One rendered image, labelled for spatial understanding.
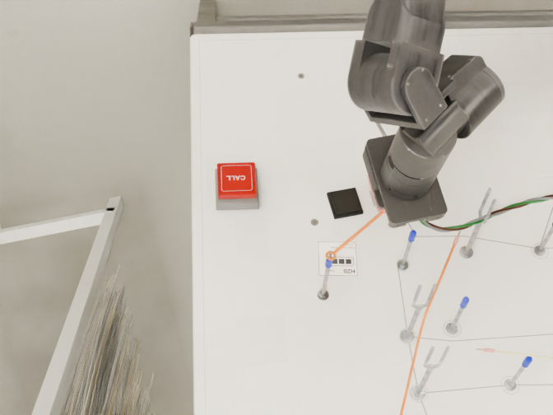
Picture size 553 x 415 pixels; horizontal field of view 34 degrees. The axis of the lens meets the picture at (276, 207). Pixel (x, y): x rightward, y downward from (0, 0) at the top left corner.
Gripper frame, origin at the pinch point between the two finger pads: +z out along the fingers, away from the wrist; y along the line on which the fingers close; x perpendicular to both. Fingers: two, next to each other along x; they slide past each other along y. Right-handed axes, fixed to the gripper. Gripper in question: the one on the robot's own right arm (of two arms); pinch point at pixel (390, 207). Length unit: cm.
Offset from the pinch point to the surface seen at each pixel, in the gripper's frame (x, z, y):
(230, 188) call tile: 16.7, 9.5, 10.2
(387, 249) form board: -1.3, 11.1, -1.6
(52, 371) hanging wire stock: 47, 48, 1
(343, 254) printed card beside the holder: 4.4, 11.1, -1.1
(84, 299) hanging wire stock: 42, 69, 18
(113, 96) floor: 29, 102, 79
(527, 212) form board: -21.3, 11.3, -0.5
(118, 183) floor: 32, 116, 62
